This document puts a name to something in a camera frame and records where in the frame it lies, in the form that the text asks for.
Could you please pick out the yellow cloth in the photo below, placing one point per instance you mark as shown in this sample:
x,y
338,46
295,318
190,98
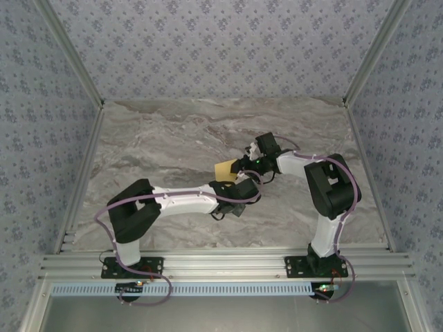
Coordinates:
x,y
224,169

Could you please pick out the grey metal sheet panel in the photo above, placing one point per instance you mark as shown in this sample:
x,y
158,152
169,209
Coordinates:
x,y
225,314

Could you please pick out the small black circuit board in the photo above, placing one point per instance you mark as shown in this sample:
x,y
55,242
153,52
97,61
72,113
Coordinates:
x,y
129,287
325,288

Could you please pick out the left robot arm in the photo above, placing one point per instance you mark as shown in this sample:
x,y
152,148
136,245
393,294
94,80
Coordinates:
x,y
187,200

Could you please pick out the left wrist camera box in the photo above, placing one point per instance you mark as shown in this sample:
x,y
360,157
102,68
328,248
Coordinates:
x,y
239,211

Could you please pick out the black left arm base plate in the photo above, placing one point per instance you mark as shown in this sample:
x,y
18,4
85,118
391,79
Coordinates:
x,y
152,268

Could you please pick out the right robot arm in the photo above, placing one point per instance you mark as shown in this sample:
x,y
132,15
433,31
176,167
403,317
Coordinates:
x,y
328,186

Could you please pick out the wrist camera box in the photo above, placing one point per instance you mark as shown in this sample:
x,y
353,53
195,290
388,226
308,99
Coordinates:
x,y
239,211
251,149

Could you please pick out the aluminium frame post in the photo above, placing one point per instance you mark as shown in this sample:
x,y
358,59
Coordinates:
x,y
377,52
69,52

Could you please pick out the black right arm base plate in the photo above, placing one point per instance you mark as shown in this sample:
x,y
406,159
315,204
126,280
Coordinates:
x,y
294,266

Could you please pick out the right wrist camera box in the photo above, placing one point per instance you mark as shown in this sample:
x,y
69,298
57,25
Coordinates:
x,y
251,149

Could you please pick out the aluminium table side rail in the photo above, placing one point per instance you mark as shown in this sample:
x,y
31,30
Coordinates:
x,y
86,159
367,166

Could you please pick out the aluminium frame cross rail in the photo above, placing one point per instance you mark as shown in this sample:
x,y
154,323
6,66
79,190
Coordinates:
x,y
225,266

